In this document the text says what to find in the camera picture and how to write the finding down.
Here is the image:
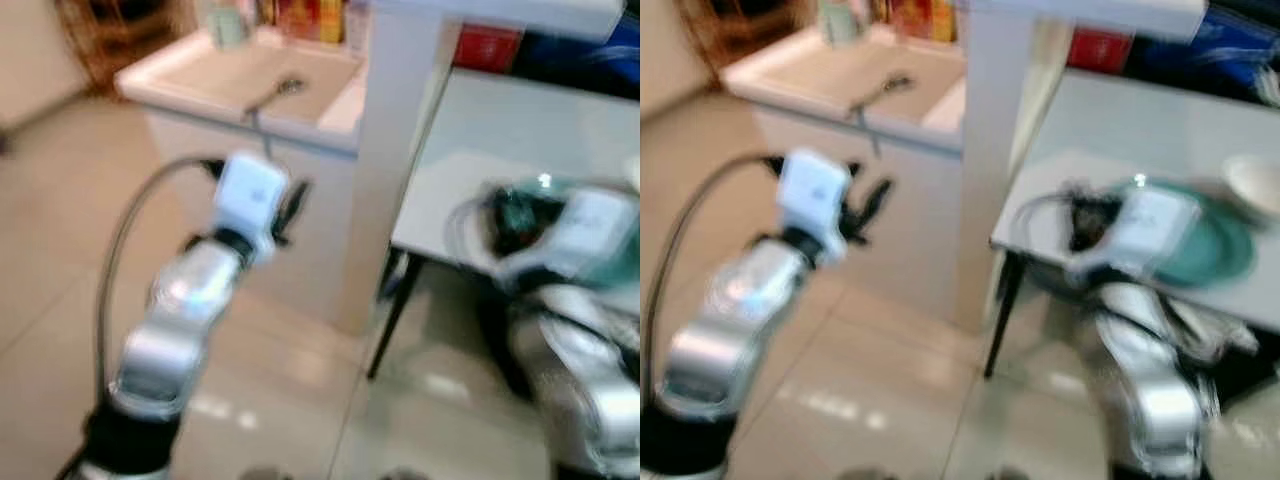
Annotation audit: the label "white sink cabinet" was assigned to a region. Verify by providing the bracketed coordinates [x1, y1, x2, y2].
[718, 24, 969, 323]
[113, 24, 369, 333]

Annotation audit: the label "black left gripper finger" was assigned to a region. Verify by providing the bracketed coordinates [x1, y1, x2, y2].
[860, 176, 895, 229]
[284, 177, 312, 229]

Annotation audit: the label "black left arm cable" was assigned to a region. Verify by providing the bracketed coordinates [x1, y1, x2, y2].
[94, 154, 227, 403]
[645, 151, 791, 403]

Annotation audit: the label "red box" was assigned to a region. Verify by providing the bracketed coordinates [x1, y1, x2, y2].
[452, 24, 524, 74]
[1066, 27, 1138, 74]

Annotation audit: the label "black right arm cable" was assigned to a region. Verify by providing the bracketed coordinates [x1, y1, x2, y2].
[443, 193, 501, 267]
[1008, 190, 1075, 265]

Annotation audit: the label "metal sink faucet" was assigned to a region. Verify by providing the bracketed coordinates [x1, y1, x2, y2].
[848, 72, 915, 159]
[243, 77, 308, 159]

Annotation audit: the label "pale green cup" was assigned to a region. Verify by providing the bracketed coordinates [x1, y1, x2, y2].
[818, 0, 867, 48]
[204, 4, 253, 52]

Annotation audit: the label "white bowl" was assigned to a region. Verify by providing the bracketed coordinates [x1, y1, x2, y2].
[1221, 153, 1280, 223]

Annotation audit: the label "blue bag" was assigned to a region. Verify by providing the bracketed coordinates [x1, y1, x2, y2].
[515, 8, 641, 99]
[1124, 2, 1280, 109]

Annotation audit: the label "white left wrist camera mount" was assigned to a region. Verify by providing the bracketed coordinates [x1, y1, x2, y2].
[776, 149, 853, 267]
[212, 151, 292, 265]

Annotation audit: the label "brown wicker shelf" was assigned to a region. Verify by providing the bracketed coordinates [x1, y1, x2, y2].
[52, 0, 197, 97]
[676, 0, 825, 81]

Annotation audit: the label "black table leg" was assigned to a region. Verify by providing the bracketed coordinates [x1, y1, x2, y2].
[982, 248, 1027, 380]
[365, 250, 425, 381]

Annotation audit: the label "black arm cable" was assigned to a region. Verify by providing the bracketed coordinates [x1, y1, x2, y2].
[1008, 190, 1075, 265]
[443, 193, 501, 267]
[94, 154, 227, 403]
[645, 151, 791, 403]

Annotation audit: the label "yellow and red bottles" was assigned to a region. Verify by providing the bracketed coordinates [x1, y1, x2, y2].
[872, 0, 959, 45]
[256, 0, 349, 47]

